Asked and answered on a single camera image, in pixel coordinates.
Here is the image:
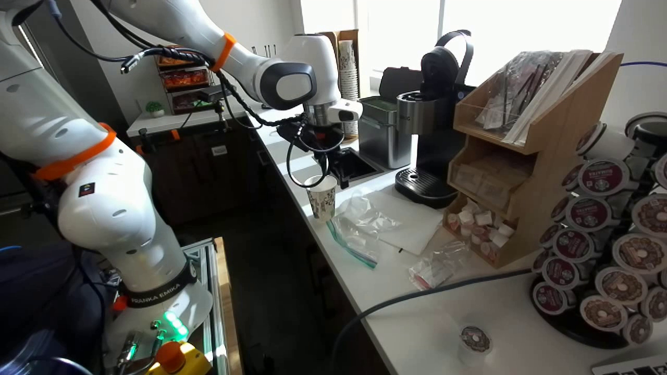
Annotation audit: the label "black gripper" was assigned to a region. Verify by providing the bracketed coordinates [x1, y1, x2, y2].
[298, 121, 351, 186]

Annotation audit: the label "patterned white paper cup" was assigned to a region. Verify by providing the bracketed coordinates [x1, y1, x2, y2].
[307, 178, 341, 223]

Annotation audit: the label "black pod coffee maker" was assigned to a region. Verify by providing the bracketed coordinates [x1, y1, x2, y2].
[393, 27, 479, 211]

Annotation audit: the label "white creamer cup pile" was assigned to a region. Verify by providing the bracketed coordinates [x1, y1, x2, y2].
[446, 198, 518, 265]

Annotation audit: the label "black coffee pod carousel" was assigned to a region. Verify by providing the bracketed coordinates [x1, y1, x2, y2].
[528, 112, 667, 353]

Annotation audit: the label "clear green-seal zip bag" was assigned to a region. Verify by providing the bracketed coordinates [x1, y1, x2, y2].
[324, 197, 404, 271]

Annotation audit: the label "stack of paper cups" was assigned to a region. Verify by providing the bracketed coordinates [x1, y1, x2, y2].
[338, 37, 360, 102]

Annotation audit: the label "black rectangular container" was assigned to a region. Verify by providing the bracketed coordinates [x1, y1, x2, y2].
[377, 65, 425, 102]

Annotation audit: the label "dark wood cabinet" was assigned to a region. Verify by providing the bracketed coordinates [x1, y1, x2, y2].
[133, 118, 280, 231]

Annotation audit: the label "small clear packet bag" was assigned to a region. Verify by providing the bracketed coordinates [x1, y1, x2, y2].
[406, 243, 481, 293]

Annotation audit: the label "brown sugar packets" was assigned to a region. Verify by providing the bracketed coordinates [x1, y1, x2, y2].
[454, 166, 513, 208]

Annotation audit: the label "snack display rack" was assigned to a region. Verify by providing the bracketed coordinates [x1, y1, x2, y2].
[154, 52, 228, 116]

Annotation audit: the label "clear wrapped packet stack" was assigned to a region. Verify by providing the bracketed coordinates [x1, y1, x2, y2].
[476, 48, 596, 147]

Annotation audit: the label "wooden condiment organizer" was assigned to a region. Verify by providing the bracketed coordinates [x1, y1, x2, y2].
[442, 48, 626, 271]

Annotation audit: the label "yellow orange emergency stop button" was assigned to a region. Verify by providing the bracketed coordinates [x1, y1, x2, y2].
[147, 341, 212, 375]

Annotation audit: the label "dark blue bag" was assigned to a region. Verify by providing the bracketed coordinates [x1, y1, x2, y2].
[0, 238, 113, 375]

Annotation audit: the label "thick black table cable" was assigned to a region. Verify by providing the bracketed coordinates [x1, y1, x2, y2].
[330, 267, 538, 375]

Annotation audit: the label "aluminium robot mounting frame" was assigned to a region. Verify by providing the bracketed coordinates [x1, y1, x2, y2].
[181, 236, 243, 375]

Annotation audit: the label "thin blue cable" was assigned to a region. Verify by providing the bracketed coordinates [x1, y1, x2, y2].
[619, 58, 667, 71]

